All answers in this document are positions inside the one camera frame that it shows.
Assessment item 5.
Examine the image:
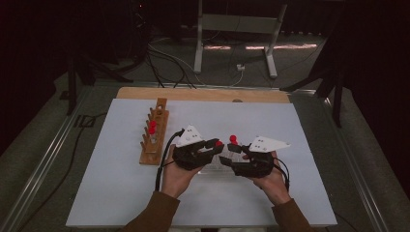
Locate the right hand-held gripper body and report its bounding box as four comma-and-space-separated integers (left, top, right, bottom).
231, 135, 291, 178

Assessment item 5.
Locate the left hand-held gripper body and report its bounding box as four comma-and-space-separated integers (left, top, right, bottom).
172, 125, 211, 171

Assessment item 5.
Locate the wooden tube rack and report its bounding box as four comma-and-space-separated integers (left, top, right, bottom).
138, 97, 170, 166

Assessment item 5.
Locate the person's left hand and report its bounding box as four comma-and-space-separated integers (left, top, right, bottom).
160, 144, 207, 199

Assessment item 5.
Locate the person's right hand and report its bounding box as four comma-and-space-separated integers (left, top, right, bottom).
250, 150, 293, 207

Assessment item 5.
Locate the black tripod stand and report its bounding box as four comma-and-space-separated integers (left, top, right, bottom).
279, 32, 347, 129
59, 47, 133, 116

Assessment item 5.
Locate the grey metal stand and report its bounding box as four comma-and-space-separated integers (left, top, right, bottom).
192, 0, 288, 79

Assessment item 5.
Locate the left hand-held gripper cable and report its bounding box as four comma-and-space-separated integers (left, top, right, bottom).
154, 128, 187, 192

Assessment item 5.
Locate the hand-held gripper cable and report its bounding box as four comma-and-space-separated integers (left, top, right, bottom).
273, 157, 291, 191
154, 128, 187, 192

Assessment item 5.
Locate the right hand-held gripper cable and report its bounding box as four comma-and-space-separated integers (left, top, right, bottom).
273, 157, 291, 191

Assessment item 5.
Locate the white floor cable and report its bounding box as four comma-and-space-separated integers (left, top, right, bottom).
192, 69, 245, 88

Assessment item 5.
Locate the bundle of black floor cables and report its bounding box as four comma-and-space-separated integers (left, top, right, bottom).
146, 44, 197, 90

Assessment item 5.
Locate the metal floor rail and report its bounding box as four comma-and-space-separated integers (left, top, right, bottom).
0, 86, 95, 232
322, 96, 392, 232

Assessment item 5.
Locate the long black floor cable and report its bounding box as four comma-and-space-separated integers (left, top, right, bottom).
15, 111, 108, 232

